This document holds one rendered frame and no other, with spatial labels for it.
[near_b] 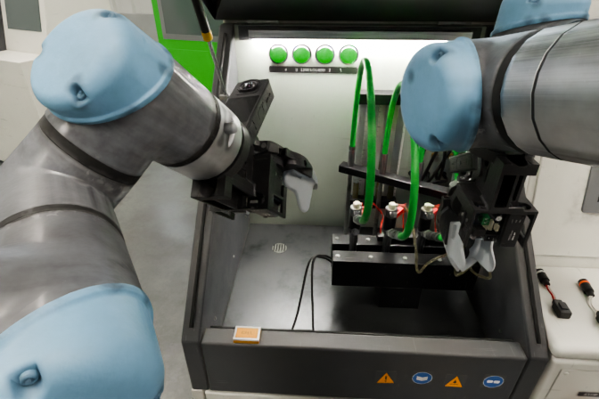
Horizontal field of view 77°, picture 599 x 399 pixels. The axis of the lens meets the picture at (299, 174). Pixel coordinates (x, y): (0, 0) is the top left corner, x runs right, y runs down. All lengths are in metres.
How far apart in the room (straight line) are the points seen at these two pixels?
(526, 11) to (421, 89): 0.17
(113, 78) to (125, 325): 0.14
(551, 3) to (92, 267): 0.40
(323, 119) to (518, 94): 0.87
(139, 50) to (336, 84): 0.82
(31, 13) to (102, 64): 3.25
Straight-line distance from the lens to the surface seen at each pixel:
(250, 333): 0.80
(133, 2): 5.48
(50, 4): 3.40
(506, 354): 0.87
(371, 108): 0.66
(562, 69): 0.22
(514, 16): 0.43
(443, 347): 0.84
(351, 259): 0.91
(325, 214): 1.23
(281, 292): 1.04
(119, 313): 0.18
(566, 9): 0.43
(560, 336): 0.91
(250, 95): 0.45
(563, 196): 1.00
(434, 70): 0.26
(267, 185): 0.40
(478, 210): 0.47
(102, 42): 0.26
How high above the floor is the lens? 1.59
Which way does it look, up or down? 30 degrees down
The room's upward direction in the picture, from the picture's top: straight up
